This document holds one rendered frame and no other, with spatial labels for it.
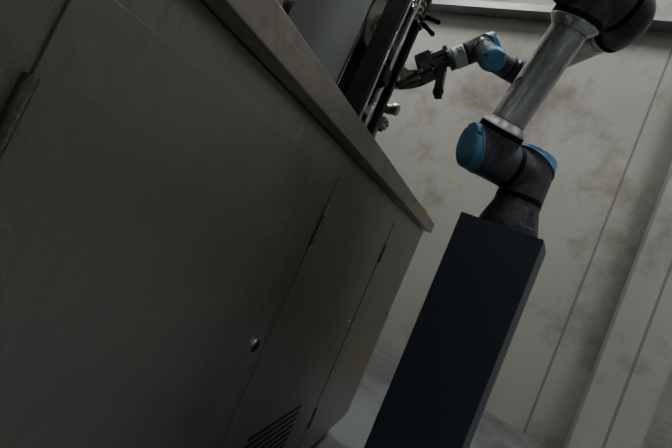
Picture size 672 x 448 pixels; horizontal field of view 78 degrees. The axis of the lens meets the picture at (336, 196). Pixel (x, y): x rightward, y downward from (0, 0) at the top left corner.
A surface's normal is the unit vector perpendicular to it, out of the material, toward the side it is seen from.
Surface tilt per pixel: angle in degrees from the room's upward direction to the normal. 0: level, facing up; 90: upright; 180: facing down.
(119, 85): 90
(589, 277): 90
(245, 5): 90
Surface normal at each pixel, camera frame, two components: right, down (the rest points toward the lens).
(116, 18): 0.86, 0.35
